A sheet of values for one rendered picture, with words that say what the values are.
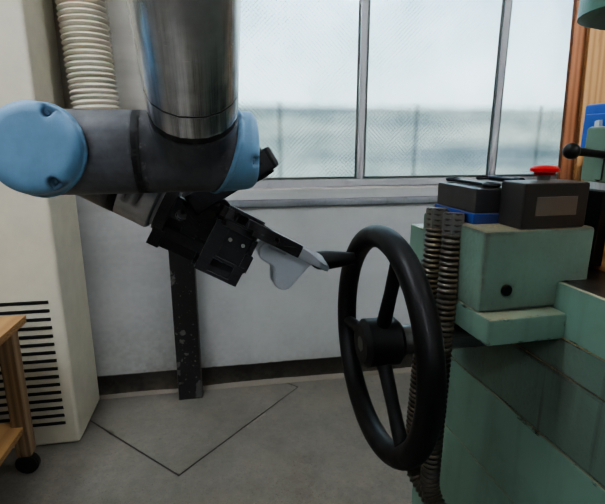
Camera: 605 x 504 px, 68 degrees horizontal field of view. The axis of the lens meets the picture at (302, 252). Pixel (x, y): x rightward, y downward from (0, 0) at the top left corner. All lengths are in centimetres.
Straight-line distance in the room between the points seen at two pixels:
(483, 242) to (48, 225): 138
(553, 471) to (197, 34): 58
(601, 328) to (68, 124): 52
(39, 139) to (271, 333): 168
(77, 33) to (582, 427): 162
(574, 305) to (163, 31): 47
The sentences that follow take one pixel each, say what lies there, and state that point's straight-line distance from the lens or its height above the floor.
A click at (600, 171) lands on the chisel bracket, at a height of 101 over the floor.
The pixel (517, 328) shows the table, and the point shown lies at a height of 86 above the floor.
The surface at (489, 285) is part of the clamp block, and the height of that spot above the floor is 90.
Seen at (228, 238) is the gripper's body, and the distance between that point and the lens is 52.
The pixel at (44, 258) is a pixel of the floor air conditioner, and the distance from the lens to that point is 167.
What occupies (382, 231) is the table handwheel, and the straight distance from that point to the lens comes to 52.
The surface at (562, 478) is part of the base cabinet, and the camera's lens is 64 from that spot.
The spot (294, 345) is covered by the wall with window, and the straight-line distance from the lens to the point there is 205.
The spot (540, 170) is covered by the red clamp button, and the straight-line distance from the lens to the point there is 56.
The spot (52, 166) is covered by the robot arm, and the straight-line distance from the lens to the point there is 41.
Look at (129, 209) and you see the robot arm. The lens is 52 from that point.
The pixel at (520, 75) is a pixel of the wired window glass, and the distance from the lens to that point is 232.
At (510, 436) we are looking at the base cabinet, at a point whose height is 67.
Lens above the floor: 105
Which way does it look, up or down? 14 degrees down
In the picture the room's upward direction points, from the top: straight up
